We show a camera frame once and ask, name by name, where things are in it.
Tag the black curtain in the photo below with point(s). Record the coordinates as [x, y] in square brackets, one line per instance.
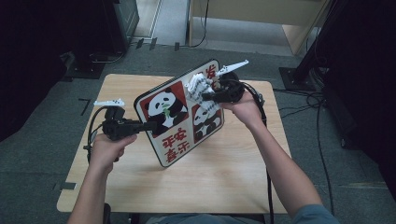
[31, 62]
[367, 62]

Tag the black stand base plate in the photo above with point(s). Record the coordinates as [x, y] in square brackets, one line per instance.
[292, 79]

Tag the black cabinet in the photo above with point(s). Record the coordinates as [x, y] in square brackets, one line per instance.
[121, 25]

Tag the light wooden cabinet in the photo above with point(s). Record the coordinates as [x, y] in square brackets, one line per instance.
[249, 9]

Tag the panda print board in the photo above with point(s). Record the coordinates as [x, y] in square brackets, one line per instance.
[174, 146]

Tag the person's right hand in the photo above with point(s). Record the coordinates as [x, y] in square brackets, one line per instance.
[247, 112]

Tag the white grey patterned cloth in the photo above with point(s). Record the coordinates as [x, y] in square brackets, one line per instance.
[199, 85]

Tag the person's left hand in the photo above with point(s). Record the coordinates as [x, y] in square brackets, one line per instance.
[104, 152]

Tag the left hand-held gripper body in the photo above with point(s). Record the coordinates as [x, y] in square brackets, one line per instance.
[120, 127]

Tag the dark stand foot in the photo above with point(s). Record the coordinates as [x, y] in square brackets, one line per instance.
[84, 70]

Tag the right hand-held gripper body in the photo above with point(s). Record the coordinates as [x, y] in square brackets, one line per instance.
[232, 90]

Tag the person's blue-grey clothing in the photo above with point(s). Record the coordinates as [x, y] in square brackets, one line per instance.
[314, 214]

